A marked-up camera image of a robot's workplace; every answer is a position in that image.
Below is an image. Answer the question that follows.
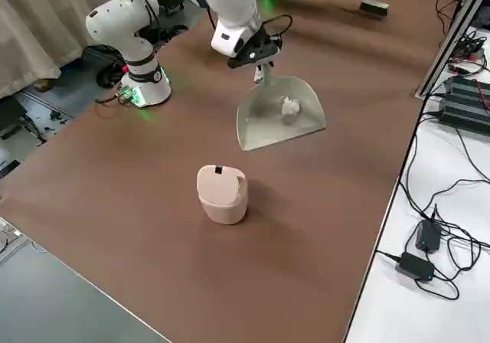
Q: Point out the white paper ball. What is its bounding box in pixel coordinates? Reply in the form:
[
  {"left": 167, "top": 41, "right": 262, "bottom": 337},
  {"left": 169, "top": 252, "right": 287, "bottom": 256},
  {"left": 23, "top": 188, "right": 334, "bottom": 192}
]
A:
[{"left": 281, "top": 96, "right": 301, "bottom": 116}]

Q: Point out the black power adapter brick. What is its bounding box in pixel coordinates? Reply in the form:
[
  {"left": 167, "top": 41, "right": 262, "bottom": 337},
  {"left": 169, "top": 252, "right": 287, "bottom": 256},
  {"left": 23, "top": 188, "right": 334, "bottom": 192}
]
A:
[
  {"left": 394, "top": 251, "right": 436, "bottom": 282},
  {"left": 414, "top": 219, "right": 443, "bottom": 253}
]

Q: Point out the pale green plastic dustpan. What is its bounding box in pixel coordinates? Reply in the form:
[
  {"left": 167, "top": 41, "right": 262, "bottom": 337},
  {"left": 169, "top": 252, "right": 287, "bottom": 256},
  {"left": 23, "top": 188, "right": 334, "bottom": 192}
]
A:
[{"left": 236, "top": 65, "right": 328, "bottom": 153}]

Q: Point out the silver aluminium frame post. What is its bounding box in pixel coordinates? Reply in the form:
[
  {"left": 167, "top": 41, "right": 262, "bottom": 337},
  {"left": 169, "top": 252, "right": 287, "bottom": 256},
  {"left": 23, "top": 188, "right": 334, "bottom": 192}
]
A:
[{"left": 415, "top": 0, "right": 490, "bottom": 99}]

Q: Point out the small white lidded bin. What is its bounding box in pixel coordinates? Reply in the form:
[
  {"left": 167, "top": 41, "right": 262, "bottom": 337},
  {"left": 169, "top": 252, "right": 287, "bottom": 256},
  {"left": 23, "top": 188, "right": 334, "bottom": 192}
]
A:
[{"left": 196, "top": 164, "right": 250, "bottom": 226}]

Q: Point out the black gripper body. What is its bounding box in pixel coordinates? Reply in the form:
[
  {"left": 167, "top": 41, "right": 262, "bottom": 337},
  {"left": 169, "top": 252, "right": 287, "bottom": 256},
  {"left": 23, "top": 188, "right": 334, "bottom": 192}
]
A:
[{"left": 227, "top": 31, "right": 283, "bottom": 69}]

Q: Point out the black cable on white table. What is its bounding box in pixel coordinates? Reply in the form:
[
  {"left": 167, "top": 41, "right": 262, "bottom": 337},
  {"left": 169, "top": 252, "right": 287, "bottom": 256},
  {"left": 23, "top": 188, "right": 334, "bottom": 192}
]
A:
[{"left": 397, "top": 101, "right": 490, "bottom": 302}]

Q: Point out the beige curtain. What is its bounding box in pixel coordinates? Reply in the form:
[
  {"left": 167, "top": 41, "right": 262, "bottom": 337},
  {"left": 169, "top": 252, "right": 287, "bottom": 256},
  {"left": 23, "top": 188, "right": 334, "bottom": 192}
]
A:
[{"left": 0, "top": 0, "right": 185, "bottom": 100}]

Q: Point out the white brush with black bristles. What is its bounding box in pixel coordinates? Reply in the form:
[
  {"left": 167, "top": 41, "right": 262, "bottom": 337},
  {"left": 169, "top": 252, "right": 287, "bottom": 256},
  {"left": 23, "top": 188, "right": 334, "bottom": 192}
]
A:
[{"left": 345, "top": 0, "right": 390, "bottom": 18}]

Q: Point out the black finned power supply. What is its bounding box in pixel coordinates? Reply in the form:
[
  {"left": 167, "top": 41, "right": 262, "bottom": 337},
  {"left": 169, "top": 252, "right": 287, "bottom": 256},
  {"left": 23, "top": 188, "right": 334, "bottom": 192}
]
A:
[{"left": 437, "top": 74, "right": 490, "bottom": 136}]

